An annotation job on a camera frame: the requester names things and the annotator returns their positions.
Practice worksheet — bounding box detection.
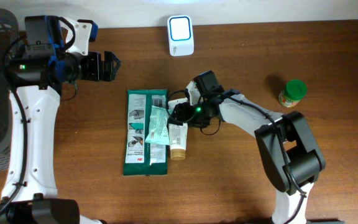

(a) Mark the white tube tan cap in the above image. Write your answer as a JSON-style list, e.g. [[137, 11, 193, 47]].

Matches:
[[167, 98, 189, 161]]

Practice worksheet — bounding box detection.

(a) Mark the teal small sachet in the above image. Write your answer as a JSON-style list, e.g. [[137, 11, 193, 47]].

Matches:
[[145, 106, 170, 146]]

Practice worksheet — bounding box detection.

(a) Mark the green 3M package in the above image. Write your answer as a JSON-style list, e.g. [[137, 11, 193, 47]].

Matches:
[[123, 90, 168, 176]]

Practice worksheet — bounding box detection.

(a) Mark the green lid jar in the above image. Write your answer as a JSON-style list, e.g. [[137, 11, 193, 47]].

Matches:
[[278, 80, 308, 108]]

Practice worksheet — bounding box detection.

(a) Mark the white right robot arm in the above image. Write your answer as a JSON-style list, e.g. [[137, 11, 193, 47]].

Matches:
[[170, 89, 326, 223]]

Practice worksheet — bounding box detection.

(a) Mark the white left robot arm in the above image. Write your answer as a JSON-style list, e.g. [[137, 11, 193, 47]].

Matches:
[[0, 52, 121, 223]]

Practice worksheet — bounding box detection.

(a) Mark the white barcode scanner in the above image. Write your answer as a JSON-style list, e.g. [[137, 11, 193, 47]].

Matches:
[[167, 15, 195, 57]]

